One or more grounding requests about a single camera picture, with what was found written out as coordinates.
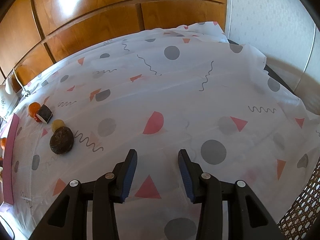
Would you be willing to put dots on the white ceramic electric kettle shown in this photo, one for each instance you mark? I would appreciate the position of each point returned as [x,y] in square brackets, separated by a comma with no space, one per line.
[5,100]

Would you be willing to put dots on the pink shallow cardboard box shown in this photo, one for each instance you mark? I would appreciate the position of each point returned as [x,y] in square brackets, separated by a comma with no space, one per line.
[11,160]

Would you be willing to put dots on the orange with stem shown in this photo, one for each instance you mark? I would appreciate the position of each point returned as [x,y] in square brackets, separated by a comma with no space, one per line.
[3,143]

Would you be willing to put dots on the small yellow fruit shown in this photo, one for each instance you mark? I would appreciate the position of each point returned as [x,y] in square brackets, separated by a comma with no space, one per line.
[57,124]

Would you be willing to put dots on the small dark round fruit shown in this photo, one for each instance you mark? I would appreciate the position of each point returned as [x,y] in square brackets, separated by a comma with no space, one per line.
[61,141]

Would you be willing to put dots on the purple sweet potato chunk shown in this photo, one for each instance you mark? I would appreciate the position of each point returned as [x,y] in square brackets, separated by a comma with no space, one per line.
[46,112]

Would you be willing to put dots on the woven cane chair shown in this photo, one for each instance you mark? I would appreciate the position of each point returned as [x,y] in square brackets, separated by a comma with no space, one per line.
[300,205]

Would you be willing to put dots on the white patterned tablecloth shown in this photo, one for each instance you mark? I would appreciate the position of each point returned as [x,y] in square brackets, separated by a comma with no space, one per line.
[175,92]

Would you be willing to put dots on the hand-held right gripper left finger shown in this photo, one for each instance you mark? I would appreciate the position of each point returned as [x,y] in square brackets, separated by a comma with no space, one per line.
[128,177]

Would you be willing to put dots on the stemless orange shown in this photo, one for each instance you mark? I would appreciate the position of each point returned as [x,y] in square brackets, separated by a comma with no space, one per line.
[33,108]

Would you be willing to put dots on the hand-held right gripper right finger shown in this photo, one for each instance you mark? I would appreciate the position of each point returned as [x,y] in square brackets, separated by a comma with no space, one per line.
[186,177]

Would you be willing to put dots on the small red tomato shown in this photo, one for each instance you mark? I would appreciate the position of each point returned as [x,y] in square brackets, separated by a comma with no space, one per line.
[38,119]

